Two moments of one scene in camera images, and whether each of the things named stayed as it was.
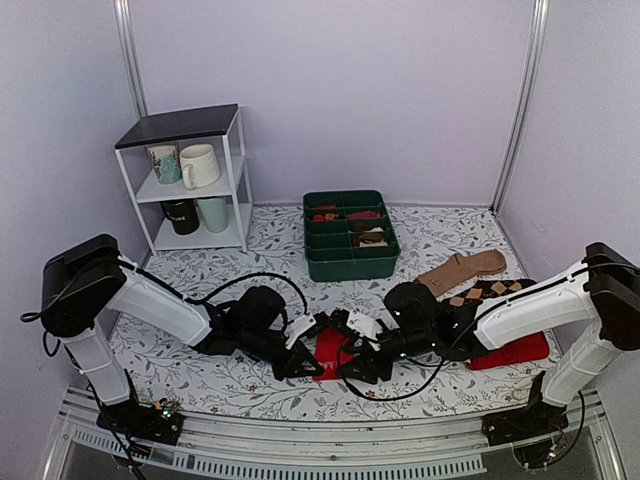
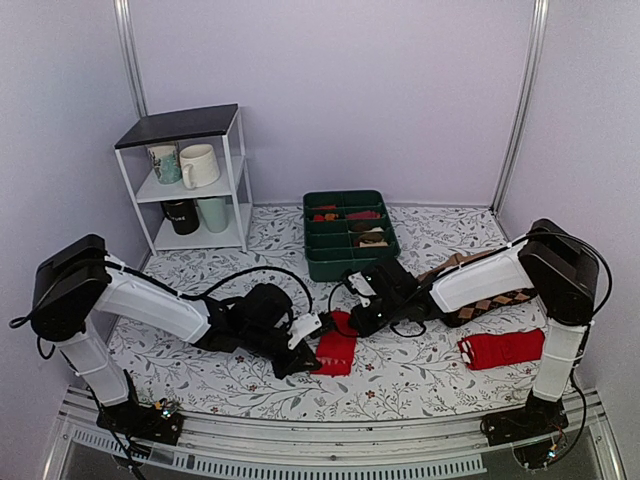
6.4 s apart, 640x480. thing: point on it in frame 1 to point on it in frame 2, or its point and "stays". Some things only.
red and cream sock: (329, 344) stays
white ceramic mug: (199, 166) stays
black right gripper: (369, 365) to (360, 321)
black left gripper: (292, 367) stays
